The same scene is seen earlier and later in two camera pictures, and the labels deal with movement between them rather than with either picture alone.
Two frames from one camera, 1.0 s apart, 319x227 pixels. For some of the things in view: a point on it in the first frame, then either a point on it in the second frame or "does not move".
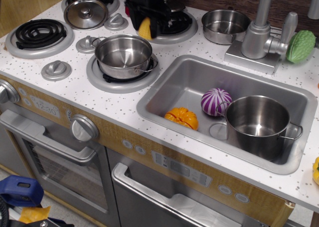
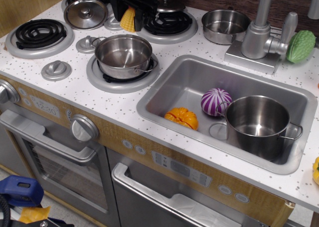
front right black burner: x=107 y=84 does not move
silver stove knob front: x=57 y=70 does not move
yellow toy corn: x=144 y=30 to x=127 y=20
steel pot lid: x=85 y=14 does not move
